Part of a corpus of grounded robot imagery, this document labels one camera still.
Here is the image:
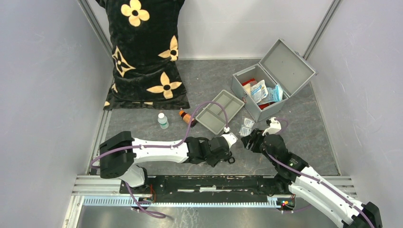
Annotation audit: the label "clear bag of wipes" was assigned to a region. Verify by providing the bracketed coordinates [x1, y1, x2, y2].
[239, 116, 255, 137]

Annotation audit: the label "grey plastic divider tray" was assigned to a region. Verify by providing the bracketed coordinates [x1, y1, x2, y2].
[195, 90, 244, 135]

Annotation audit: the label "amber pill bottle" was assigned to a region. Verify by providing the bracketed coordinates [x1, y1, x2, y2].
[179, 110, 197, 127]

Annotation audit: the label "white wipes packet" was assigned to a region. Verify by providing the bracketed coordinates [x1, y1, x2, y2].
[250, 80, 269, 104]

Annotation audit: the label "red first aid pouch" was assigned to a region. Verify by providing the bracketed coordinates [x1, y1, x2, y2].
[242, 78, 274, 110]

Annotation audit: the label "white plastic bottle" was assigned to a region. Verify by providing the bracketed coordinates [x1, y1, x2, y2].
[157, 113, 169, 129]

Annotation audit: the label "silver metal case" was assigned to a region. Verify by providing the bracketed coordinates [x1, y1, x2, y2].
[231, 38, 317, 122]

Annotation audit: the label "black handled scissors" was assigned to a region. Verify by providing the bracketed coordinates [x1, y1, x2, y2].
[221, 156, 236, 164]

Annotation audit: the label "blue gauze packet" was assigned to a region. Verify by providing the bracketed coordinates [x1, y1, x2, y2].
[259, 84, 284, 105]

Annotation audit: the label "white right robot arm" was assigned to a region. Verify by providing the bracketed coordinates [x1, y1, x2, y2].
[241, 129, 383, 228]

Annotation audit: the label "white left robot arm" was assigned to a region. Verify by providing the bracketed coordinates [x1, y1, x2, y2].
[99, 131, 238, 194]

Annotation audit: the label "black floral velvet cloth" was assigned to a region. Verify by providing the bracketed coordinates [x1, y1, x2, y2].
[98, 0, 190, 110]

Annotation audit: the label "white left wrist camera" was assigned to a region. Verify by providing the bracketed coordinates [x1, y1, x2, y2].
[221, 127, 238, 148]

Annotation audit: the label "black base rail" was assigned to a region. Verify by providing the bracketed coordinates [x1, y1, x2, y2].
[131, 175, 292, 203]

